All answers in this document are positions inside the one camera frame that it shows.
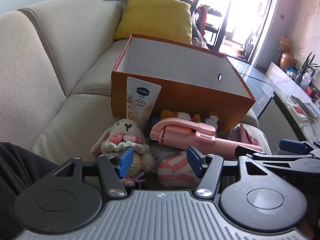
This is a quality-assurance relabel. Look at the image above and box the pink selfie stick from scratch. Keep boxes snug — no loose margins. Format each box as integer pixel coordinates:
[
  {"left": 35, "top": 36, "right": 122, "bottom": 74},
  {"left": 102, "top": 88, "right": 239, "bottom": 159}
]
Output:
[{"left": 150, "top": 117, "right": 263, "bottom": 159}]

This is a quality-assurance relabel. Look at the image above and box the red packet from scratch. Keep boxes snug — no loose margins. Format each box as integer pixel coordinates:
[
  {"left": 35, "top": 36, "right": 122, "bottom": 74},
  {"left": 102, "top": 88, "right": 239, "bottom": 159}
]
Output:
[{"left": 305, "top": 86, "right": 320, "bottom": 98}]

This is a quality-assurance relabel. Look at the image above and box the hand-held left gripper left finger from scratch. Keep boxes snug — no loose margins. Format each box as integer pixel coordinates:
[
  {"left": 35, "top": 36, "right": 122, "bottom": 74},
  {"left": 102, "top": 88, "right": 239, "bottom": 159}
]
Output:
[{"left": 53, "top": 145, "right": 135, "bottom": 198}]

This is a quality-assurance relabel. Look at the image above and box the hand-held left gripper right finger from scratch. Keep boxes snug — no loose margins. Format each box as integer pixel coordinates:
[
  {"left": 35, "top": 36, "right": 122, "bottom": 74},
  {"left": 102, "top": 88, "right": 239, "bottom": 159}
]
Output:
[{"left": 186, "top": 145, "right": 269, "bottom": 197}]

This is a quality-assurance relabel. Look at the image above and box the copper vase with dried flowers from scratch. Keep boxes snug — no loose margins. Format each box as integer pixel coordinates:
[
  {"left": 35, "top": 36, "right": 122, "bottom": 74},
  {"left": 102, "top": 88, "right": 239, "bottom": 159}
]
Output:
[{"left": 278, "top": 36, "right": 297, "bottom": 71}]

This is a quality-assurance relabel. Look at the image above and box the duck plush toy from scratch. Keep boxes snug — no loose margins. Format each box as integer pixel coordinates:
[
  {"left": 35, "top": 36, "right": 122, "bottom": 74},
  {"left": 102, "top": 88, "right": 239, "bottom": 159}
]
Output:
[{"left": 150, "top": 109, "right": 220, "bottom": 130}]

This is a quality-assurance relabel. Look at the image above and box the beige sofa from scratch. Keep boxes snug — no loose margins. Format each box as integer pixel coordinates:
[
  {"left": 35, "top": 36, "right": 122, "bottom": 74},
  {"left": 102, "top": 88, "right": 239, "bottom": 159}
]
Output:
[{"left": 0, "top": 0, "right": 273, "bottom": 205}]

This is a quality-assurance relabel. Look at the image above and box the orange cardboard box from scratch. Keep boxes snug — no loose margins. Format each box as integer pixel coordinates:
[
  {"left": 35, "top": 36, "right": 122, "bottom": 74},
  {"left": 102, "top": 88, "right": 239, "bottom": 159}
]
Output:
[{"left": 111, "top": 33, "right": 256, "bottom": 133}]

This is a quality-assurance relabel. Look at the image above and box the white lotion tube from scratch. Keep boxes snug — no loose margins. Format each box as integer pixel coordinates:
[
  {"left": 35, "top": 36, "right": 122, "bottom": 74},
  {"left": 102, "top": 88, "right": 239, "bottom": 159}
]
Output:
[{"left": 126, "top": 77, "right": 162, "bottom": 128}]

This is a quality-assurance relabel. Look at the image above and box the person's dark trouser leg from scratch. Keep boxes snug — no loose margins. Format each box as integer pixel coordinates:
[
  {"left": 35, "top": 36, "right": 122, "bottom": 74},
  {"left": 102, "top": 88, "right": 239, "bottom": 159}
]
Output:
[{"left": 0, "top": 142, "right": 58, "bottom": 240}]

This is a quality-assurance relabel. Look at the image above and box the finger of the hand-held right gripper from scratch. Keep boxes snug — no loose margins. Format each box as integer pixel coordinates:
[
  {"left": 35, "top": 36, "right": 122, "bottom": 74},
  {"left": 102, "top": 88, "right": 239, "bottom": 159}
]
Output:
[
  {"left": 235, "top": 145, "right": 305, "bottom": 171},
  {"left": 279, "top": 138, "right": 320, "bottom": 159}
]

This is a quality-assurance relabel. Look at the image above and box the dark book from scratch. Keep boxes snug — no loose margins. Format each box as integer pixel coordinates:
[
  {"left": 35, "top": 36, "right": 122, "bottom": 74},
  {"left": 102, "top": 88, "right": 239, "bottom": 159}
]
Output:
[{"left": 290, "top": 95, "right": 317, "bottom": 121}]

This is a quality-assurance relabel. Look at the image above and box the dining chair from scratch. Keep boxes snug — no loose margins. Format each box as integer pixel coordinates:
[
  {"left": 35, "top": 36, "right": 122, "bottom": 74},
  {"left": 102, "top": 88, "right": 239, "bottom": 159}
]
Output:
[{"left": 192, "top": 0, "right": 225, "bottom": 46}]

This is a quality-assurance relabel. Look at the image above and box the pink wallet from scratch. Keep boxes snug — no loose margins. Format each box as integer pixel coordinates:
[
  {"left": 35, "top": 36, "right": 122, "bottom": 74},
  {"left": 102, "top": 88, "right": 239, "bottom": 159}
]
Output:
[{"left": 231, "top": 123, "right": 260, "bottom": 147}]

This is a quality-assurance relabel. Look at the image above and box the yellow pillow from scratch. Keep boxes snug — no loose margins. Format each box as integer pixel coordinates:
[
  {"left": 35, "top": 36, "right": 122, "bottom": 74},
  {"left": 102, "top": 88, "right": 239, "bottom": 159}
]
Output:
[{"left": 113, "top": 0, "right": 193, "bottom": 45}]

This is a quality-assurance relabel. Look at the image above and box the pink striped plush toy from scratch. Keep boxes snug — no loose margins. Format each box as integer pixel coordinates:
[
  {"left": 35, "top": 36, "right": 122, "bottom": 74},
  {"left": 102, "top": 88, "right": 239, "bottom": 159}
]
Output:
[{"left": 157, "top": 151, "right": 202, "bottom": 190}]

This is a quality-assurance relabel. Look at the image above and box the green potted plant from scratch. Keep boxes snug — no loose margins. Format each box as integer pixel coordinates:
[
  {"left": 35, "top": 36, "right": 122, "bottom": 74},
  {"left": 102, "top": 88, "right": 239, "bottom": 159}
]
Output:
[{"left": 295, "top": 52, "right": 320, "bottom": 84}]

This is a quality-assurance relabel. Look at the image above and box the crocheted white bunny doll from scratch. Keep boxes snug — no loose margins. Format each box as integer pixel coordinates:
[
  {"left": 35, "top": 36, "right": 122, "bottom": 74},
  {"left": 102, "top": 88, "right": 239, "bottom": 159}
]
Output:
[{"left": 91, "top": 118, "right": 156, "bottom": 188}]

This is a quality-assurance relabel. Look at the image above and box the white marble cabinet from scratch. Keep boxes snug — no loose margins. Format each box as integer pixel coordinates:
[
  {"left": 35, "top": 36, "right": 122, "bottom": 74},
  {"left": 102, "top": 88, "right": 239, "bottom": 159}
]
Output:
[{"left": 265, "top": 62, "right": 320, "bottom": 103}]

